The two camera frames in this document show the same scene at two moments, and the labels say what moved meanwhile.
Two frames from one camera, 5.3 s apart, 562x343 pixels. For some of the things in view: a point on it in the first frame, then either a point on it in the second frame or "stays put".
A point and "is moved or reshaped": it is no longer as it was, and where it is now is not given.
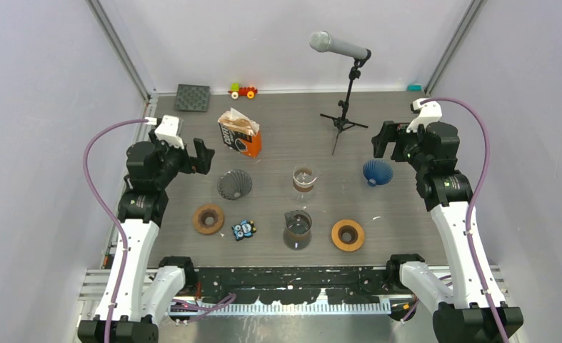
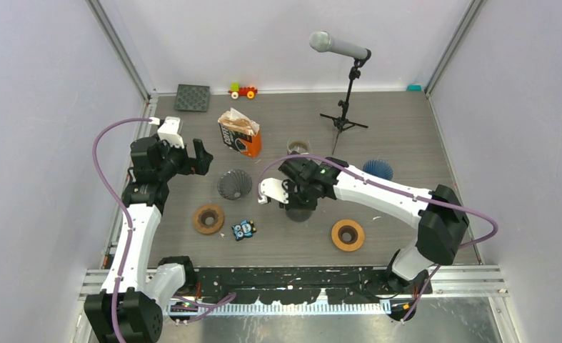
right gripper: (390, 132) -> (291, 204)
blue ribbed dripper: (377, 172) stays put
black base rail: (348, 285) stays put
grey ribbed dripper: (234, 184) stays put
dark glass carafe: (297, 234) is moved or reshaped
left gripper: (201, 163) stays put
